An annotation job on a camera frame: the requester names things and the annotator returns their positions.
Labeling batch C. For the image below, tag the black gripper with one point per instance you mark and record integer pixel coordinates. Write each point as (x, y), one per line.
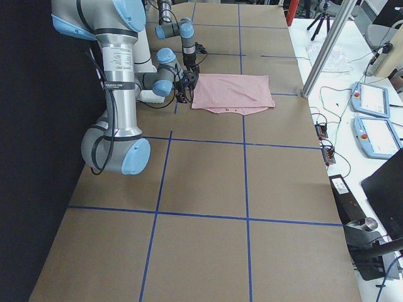
(189, 60)
(181, 88)

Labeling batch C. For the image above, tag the pink Snoopy t-shirt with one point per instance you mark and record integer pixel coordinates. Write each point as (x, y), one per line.
(232, 93)

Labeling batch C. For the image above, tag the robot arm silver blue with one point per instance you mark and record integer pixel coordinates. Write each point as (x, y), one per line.
(169, 27)
(115, 142)

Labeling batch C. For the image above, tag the red cylinder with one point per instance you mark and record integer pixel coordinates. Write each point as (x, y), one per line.
(292, 9)

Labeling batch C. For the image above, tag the black tripod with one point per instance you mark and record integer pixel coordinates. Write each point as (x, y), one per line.
(320, 19)

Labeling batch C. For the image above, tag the far red circuit board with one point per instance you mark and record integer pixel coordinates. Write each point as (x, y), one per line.
(321, 131)

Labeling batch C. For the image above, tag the red circuit board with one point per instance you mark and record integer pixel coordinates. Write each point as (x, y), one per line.
(328, 155)
(321, 131)

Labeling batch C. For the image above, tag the clear plastic bag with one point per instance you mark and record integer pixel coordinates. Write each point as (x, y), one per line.
(337, 60)

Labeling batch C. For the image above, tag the near red circuit board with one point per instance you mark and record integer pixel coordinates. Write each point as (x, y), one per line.
(328, 155)

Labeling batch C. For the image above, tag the far blue teach pendant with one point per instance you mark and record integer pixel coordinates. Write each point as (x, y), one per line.
(370, 99)

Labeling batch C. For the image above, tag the blue teach pendant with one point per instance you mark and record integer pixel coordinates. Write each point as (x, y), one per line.
(370, 99)
(376, 137)

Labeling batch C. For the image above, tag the near blue teach pendant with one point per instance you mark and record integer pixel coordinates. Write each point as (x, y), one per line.
(376, 137)

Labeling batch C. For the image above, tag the black box with label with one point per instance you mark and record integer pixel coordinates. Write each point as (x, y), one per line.
(348, 208)

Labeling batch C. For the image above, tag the black laptop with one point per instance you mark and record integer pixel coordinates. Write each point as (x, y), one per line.
(383, 190)

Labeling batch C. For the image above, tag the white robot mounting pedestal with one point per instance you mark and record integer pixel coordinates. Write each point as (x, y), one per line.
(142, 62)

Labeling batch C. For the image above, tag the aluminium frame post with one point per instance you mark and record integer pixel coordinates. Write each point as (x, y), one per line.
(327, 46)

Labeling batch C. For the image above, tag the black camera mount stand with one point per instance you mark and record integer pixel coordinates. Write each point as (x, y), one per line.
(373, 256)

